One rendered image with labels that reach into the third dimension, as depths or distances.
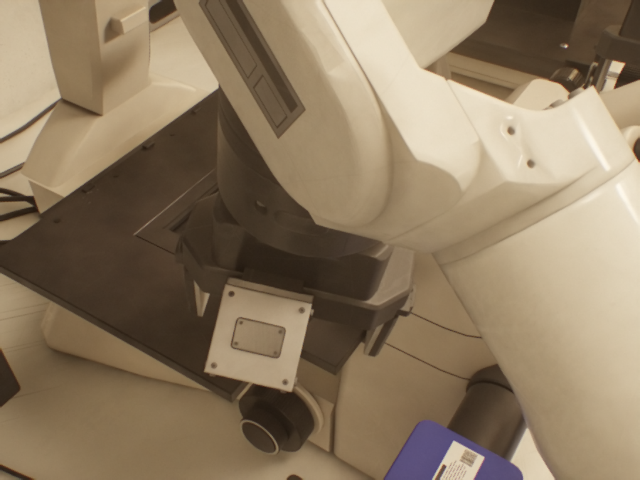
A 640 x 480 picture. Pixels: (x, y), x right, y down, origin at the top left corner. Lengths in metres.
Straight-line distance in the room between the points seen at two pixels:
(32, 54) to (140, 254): 0.62
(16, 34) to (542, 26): 0.70
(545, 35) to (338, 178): 0.87
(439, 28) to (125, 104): 0.48
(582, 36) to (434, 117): 0.88
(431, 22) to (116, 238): 0.36
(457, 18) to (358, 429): 0.41
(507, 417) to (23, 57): 0.85
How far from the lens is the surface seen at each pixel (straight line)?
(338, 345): 0.50
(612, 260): 0.21
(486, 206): 0.20
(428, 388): 0.51
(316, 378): 0.62
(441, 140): 0.19
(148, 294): 0.51
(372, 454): 0.62
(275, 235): 0.30
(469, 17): 0.26
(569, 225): 0.21
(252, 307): 0.34
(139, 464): 0.68
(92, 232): 0.57
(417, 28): 0.24
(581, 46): 1.04
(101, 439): 0.70
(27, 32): 1.11
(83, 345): 0.73
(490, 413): 0.45
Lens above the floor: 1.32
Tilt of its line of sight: 44 degrees down
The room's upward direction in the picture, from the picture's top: straight up
